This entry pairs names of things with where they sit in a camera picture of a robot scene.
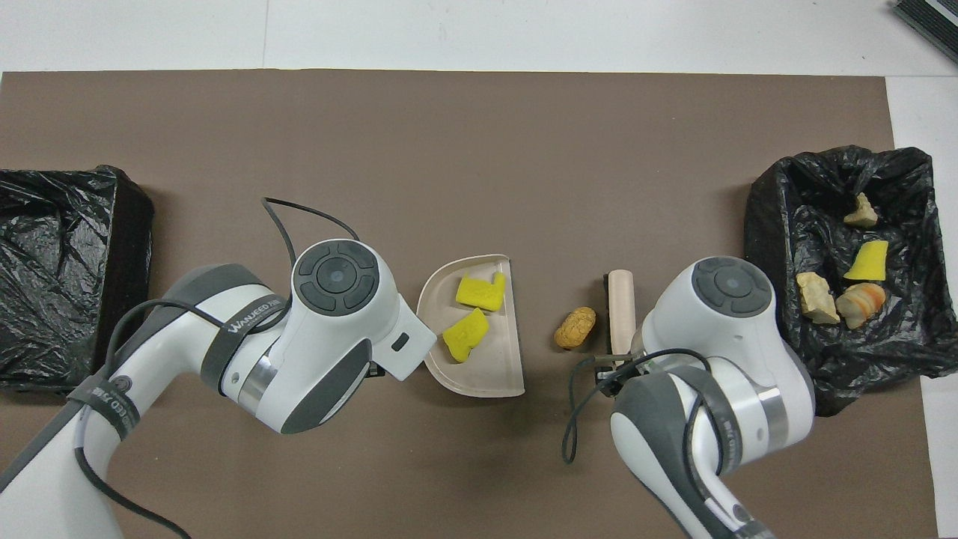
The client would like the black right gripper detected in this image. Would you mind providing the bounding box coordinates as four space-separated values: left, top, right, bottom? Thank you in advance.
595 358 637 397

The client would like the brown bread roll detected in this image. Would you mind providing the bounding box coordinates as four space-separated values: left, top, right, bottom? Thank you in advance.
554 306 598 351

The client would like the beige hand brush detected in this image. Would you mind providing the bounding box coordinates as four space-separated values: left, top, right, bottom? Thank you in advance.
604 269 636 369

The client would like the beige plastic dustpan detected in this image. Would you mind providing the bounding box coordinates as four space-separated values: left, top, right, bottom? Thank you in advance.
416 255 526 398

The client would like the yellow sponge chunk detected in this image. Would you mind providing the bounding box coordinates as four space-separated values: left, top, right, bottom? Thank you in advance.
442 307 491 365

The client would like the yellow notched sponge piece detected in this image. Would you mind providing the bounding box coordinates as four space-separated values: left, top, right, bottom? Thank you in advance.
455 272 507 313

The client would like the pale striped croissant piece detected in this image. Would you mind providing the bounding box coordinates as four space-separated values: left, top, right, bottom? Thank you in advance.
796 271 841 325

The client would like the orange striped croissant piece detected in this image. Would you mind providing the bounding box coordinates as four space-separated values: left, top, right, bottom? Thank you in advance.
836 281 888 330

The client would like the yellow sponge wedge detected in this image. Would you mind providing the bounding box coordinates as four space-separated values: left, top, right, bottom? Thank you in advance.
843 240 890 282

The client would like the black bag lined bin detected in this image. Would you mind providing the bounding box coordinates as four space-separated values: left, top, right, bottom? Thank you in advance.
743 145 958 418
0 165 156 394

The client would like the brown table mat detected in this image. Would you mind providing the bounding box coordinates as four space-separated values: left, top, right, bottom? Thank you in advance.
0 70 940 539

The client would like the small beige bread scrap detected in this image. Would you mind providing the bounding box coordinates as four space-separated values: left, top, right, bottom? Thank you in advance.
843 192 879 228

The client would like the dark ridged panel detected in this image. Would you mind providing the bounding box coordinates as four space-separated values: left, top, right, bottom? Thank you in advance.
891 0 958 64

